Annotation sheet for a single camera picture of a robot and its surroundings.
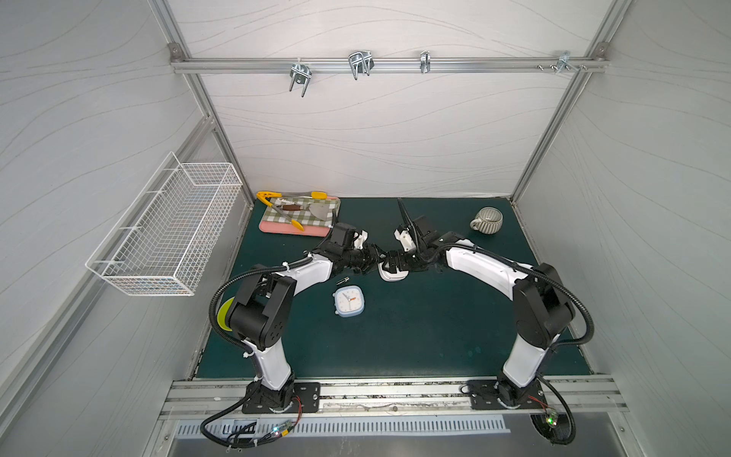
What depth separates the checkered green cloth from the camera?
1142 mm

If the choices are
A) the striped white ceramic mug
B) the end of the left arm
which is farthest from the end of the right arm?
the striped white ceramic mug

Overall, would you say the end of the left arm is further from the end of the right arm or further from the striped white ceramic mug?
the striped white ceramic mug

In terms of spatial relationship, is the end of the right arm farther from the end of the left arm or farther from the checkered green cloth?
the checkered green cloth
